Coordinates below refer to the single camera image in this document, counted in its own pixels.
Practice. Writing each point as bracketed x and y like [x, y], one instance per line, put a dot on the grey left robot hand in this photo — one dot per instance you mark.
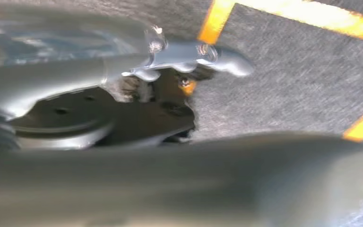
[59, 78]

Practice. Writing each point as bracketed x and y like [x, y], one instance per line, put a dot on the yellow floor tape square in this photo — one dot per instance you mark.
[214, 22]

